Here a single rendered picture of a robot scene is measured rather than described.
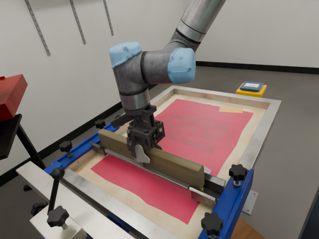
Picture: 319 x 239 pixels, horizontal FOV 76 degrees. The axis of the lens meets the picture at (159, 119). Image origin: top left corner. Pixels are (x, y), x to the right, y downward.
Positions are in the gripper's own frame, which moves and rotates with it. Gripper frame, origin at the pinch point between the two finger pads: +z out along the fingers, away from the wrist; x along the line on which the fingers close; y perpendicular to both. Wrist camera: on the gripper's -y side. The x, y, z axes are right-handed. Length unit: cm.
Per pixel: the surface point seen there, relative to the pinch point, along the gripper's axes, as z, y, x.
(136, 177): 7.0, -2.3, -3.4
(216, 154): 7.1, 16.2, 18.9
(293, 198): 103, 46, 97
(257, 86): 6, 15, 77
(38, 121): 57, -200, 34
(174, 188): 7.0, 11.2, -0.7
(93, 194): 3.4, -6.9, -16.8
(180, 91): 5, -21, 57
